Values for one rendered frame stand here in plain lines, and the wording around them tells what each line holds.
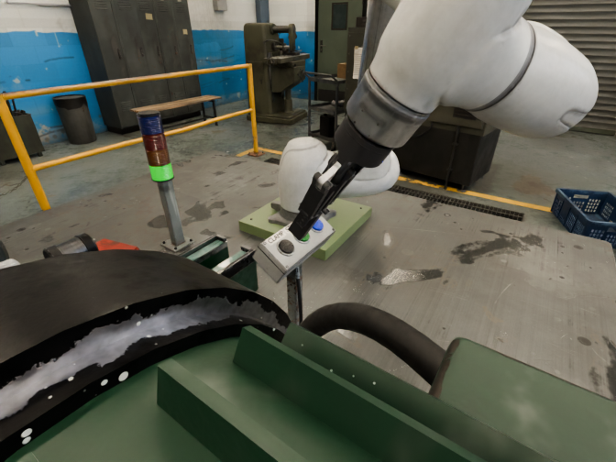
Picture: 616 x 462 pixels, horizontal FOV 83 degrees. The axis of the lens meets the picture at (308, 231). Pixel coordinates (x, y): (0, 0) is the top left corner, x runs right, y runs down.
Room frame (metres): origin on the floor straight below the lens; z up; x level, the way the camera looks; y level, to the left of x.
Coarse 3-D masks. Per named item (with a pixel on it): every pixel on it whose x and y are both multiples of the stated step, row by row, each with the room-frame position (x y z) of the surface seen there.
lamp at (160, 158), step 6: (162, 150) 0.94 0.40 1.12; (168, 150) 0.97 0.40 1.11; (150, 156) 0.93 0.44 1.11; (156, 156) 0.93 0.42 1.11; (162, 156) 0.94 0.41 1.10; (168, 156) 0.95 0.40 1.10; (150, 162) 0.93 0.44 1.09; (156, 162) 0.93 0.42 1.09; (162, 162) 0.94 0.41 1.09; (168, 162) 0.95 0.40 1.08
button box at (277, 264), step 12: (312, 228) 0.60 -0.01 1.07; (324, 228) 0.62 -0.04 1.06; (264, 240) 0.53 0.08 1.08; (276, 240) 0.54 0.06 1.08; (300, 240) 0.56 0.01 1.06; (312, 240) 0.57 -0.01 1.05; (324, 240) 0.59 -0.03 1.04; (264, 252) 0.52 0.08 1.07; (276, 252) 0.51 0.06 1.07; (300, 252) 0.53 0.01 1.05; (312, 252) 0.57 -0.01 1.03; (264, 264) 0.52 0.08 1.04; (276, 264) 0.50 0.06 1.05; (288, 264) 0.50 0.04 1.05; (276, 276) 0.50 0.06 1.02
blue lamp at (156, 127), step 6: (138, 120) 0.94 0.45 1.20; (144, 120) 0.93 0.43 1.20; (150, 120) 0.93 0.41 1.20; (156, 120) 0.94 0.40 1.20; (144, 126) 0.93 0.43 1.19; (150, 126) 0.93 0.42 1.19; (156, 126) 0.94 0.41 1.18; (162, 126) 0.96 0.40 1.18; (144, 132) 0.93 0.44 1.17; (150, 132) 0.93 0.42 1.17; (156, 132) 0.94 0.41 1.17
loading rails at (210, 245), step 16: (208, 240) 0.78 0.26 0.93; (224, 240) 0.78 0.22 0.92; (192, 256) 0.72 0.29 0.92; (208, 256) 0.73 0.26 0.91; (224, 256) 0.77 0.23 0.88; (240, 256) 0.72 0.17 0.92; (224, 272) 0.64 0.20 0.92; (240, 272) 0.68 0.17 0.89; (256, 272) 0.73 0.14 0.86; (256, 288) 0.72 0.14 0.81
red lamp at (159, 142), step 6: (162, 132) 0.96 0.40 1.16; (144, 138) 0.93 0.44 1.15; (150, 138) 0.93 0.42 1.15; (156, 138) 0.93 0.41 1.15; (162, 138) 0.95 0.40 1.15; (144, 144) 0.94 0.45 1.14; (150, 144) 0.93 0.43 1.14; (156, 144) 0.93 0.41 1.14; (162, 144) 0.94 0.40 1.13; (150, 150) 0.93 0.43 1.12; (156, 150) 0.93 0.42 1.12
